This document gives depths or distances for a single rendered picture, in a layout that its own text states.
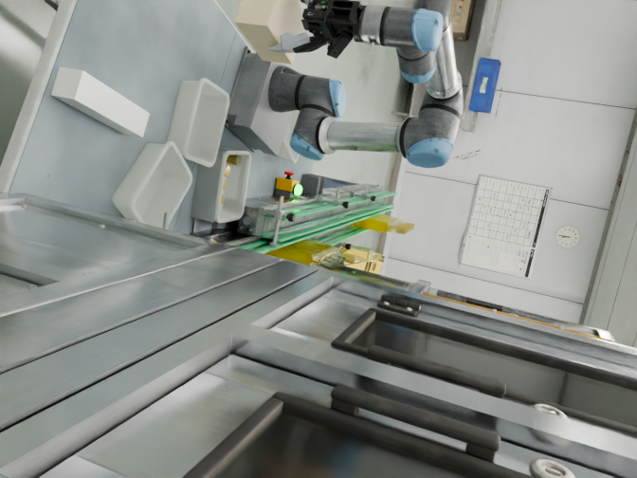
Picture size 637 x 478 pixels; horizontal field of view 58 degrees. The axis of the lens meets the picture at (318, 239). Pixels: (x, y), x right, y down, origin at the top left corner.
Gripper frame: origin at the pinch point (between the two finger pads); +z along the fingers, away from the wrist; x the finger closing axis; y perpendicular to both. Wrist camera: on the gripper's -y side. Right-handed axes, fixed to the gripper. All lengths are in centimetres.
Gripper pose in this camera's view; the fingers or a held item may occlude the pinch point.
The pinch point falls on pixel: (279, 20)
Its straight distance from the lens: 134.2
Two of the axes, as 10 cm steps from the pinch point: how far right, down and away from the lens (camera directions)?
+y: -2.8, -2.0, -9.4
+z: -9.2, -2.2, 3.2
